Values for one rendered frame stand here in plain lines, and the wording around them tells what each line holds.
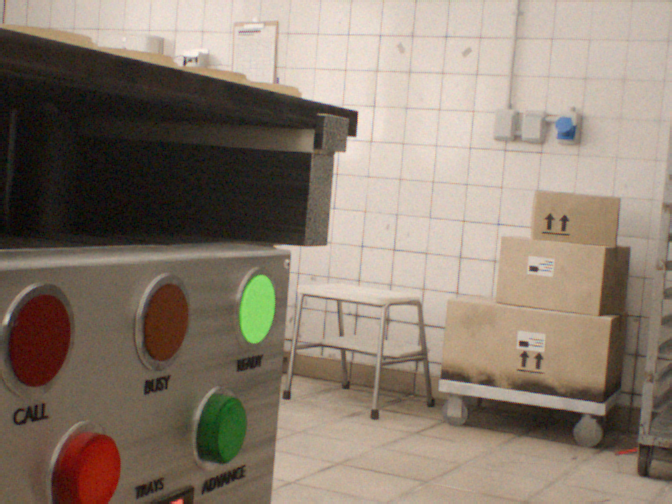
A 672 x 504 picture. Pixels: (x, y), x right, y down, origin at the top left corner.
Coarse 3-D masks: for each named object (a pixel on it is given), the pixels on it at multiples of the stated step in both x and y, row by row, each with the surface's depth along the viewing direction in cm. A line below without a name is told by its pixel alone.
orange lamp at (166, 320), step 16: (160, 288) 47; (176, 288) 48; (160, 304) 47; (176, 304) 48; (160, 320) 47; (176, 320) 48; (160, 336) 47; (176, 336) 48; (160, 352) 47; (176, 352) 48
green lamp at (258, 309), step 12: (264, 276) 55; (252, 288) 54; (264, 288) 55; (252, 300) 54; (264, 300) 55; (252, 312) 54; (264, 312) 55; (252, 324) 54; (264, 324) 55; (252, 336) 54; (264, 336) 55
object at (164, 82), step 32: (0, 32) 37; (0, 64) 38; (32, 64) 39; (64, 64) 41; (96, 64) 42; (128, 64) 44; (0, 96) 52; (32, 96) 50; (64, 96) 48; (96, 96) 46; (128, 96) 44; (160, 96) 46; (192, 96) 49; (224, 96) 51; (256, 96) 54; (288, 96) 57; (352, 128) 65
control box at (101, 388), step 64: (0, 256) 41; (64, 256) 43; (128, 256) 46; (192, 256) 50; (256, 256) 55; (0, 320) 38; (128, 320) 45; (192, 320) 50; (0, 384) 39; (64, 384) 42; (128, 384) 46; (192, 384) 50; (256, 384) 56; (0, 448) 39; (64, 448) 42; (128, 448) 46; (192, 448) 51; (256, 448) 57
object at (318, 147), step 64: (0, 128) 67; (128, 128) 63; (192, 128) 62; (256, 128) 60; (320, 128) 59; (0, 192) 67; (128, 192) 64; (192, 192) 62; (256, 192) 60; (320, 192) 60
